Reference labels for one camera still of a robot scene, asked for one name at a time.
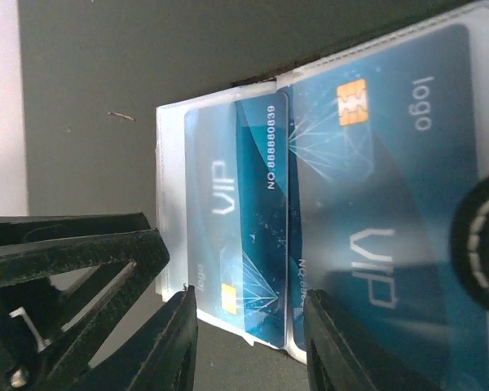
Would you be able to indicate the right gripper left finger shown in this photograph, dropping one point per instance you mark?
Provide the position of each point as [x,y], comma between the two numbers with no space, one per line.
[161,355]

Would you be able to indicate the black leather card holder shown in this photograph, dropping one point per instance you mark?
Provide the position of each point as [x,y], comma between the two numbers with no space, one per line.
[468,243]

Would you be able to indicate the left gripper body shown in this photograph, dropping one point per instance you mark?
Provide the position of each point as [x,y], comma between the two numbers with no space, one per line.
[27,335]

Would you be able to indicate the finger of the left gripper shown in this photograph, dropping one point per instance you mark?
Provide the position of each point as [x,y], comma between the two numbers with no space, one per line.
[24,229]
[102,276]

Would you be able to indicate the blue card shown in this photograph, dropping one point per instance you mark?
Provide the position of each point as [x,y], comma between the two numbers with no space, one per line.
[383,149]
[236,166]

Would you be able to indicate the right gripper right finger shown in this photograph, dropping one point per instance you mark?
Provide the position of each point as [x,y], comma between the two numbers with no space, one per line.
[342,355]

